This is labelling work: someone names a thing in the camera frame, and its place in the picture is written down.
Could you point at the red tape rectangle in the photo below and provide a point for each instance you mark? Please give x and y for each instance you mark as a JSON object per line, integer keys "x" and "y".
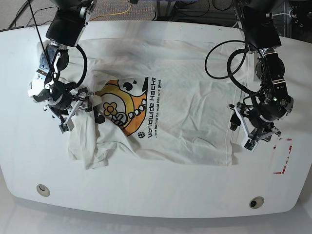
{"x": 281, "y": 154}

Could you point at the white t-shirt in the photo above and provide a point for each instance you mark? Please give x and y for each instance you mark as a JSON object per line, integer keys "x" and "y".
{"x": 156, "y": 100}

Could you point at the table grommet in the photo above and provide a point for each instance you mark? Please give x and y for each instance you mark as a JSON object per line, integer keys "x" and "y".
{"x": 43, "y": 190}
{"x": 256, "y": 202}

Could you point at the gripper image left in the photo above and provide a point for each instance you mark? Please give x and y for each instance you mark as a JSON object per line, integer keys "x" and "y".
{"x": 46, "y": 87}

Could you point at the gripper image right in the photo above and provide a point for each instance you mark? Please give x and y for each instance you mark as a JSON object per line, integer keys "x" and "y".
{"x": 257, "y": 112}

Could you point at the right table grommet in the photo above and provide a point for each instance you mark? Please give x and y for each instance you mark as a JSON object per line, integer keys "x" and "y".
{"x": 256, "y": 202}

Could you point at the left table grommet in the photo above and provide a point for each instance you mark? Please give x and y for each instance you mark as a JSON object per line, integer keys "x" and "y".
{"x": 43, "y": 190}

